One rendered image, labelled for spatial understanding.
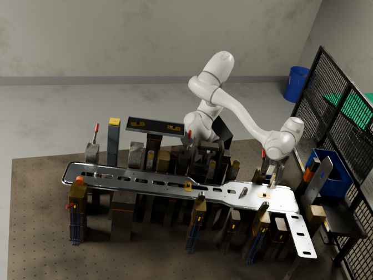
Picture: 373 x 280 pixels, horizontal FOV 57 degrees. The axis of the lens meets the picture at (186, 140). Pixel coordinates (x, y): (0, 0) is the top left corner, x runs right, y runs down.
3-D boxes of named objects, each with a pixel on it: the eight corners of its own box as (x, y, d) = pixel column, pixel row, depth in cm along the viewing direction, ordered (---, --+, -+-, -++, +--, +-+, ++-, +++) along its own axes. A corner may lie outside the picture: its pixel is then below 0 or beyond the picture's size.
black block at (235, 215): (220, 255, 205) (232, 223, 188) (218, 241, 213) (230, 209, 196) (228, 256, 206) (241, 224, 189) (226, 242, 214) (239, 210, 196)
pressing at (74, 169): (58, 187, 187) (58, 185, 186) (69, 160, 205) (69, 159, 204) (301, 216, 202) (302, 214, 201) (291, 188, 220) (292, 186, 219)
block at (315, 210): (291, 253, 215) (313, 215, 194) (287, 243, 221) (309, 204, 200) (303, 255, 216) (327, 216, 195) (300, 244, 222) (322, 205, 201)
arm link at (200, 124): (189, 140, 270) (175, 123, 255) (202, 121, 275) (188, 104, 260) (203, 145, 259) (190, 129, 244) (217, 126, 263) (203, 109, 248)
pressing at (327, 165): (308, 209, 206) (332, 166, 186) (303, 195, 215) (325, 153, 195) (309, 209, 206) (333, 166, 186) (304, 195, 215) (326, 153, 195)
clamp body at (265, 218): (242, 264, 203) (260, 225, 183) (240, 247, 213) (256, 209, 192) (253, 265, 204) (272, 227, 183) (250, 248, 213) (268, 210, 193)
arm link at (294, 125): (281, 134, 191) (272, 144, 181) (291, 111, 182) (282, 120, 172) (299, 143, 187) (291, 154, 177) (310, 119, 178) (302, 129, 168)
